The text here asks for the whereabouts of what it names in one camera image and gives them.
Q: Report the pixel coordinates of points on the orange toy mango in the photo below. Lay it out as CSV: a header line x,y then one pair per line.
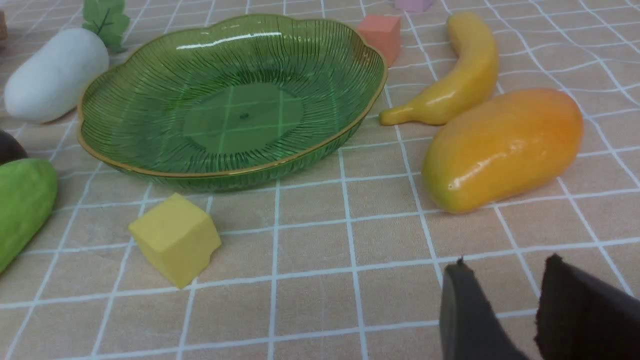
x,y
512,144

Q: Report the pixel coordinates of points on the yellow toy banana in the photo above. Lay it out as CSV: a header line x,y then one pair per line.
x,y
469,83

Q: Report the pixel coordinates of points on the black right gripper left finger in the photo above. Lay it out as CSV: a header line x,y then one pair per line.
x,y
468,326

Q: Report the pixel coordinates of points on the yellow foam cube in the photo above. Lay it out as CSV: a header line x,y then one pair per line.
x,y
178,238

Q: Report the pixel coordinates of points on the dark purple toy mangosteen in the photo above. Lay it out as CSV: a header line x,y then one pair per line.
x,y
10,149

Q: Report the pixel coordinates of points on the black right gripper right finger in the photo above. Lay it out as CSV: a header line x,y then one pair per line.
x,y
581,317

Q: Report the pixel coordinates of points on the white toy radish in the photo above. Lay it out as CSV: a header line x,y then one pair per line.
x,y
49,84

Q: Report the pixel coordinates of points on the green toy gourd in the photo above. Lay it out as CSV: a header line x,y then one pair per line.
x,y
28,192

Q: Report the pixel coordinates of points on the orange foam cube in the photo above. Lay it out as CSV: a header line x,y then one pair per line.
x,y
383,32

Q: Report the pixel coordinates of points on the green glass leaf plate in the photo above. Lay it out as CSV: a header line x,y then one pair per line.
x,y
234,105

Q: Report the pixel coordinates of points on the pink foam cube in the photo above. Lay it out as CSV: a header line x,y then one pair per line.
x,y
413,6

